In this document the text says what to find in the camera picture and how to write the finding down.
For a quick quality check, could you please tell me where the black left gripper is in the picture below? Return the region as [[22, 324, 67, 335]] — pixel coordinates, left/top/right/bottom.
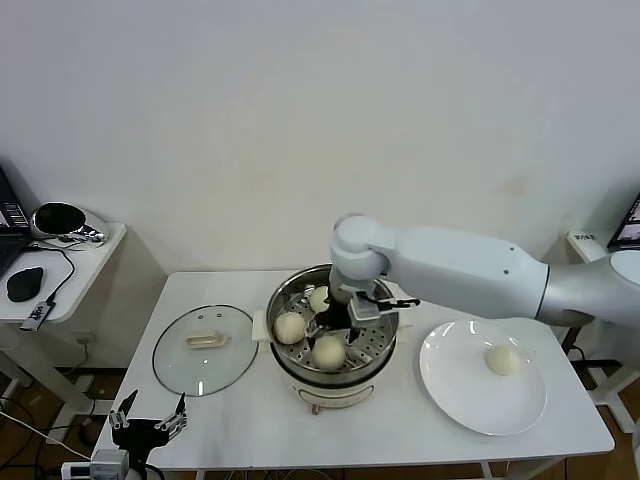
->
[[108, 389, 189, 480]]

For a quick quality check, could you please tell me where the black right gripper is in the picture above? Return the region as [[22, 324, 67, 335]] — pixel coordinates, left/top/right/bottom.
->
[[303, 298, 362, 351]]

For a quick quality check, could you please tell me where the white steamed baozi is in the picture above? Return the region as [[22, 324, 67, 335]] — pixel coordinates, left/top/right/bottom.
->
[[311, 334, 347, 372], [484, 345, 521, 379], [308, 285, 331, 314], [273, 312, 308, 346]]

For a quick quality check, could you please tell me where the glass lid with cream handle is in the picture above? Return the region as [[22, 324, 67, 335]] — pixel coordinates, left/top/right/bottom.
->
[[152, 303, 261, 399]]

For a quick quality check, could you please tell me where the stainless steel steamer basket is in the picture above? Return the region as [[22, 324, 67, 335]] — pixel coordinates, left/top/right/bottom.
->
[[252, 264, 416, 376]]

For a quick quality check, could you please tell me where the dark round floor object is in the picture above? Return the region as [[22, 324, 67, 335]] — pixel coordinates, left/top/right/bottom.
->
[[79, 419, 104, 446]]

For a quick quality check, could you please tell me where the cream electric cooker base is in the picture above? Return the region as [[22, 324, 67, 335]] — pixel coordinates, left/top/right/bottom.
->
[[252, 324, 412, 416]]

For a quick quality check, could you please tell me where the grey usb hub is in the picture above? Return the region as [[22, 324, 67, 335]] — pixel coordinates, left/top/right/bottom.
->
[[19, 299, 56, 332]]

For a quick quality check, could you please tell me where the white side table with mouse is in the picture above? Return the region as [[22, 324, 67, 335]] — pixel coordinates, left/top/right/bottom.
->
[[0, 222, 169, 446]]

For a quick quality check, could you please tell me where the white round plate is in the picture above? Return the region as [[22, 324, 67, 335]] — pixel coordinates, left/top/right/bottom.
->
[[418, 319, 549, 437]]

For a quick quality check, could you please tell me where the black computer mouse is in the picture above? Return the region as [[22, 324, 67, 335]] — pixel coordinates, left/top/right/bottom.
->
[[6, 267, 46, 303]]

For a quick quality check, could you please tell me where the black laptop with pink screen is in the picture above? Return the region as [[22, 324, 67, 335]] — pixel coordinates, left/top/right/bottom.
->
[[0, 162, 36, 281]]

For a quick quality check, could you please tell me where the white side table with label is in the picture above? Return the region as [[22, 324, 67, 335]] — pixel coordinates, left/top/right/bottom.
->
[[524, 229, 640, 434]]

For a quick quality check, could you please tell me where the black laptop beside printed label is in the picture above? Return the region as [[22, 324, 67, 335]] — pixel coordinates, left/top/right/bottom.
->
[[606, 192, 640, 251]]

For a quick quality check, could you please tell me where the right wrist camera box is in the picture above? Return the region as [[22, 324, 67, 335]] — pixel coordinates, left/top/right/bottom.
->
[[349, 297, 381, 324]]

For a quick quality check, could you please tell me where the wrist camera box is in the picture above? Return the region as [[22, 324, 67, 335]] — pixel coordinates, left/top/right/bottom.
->
[[60, 448, 131, 480], [349, 297, 381, 324]]

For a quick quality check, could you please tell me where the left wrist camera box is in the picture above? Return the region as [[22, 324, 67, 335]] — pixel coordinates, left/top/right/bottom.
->
[[60, 448, 131, 480]]

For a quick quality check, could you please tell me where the thin black hub cable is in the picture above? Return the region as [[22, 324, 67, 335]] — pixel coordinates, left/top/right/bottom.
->
[[29, 238, 77, 305]]

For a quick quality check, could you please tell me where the black cable with inline adapter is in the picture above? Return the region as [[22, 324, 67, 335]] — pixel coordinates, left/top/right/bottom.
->
[[558, 324, 586, 364]]

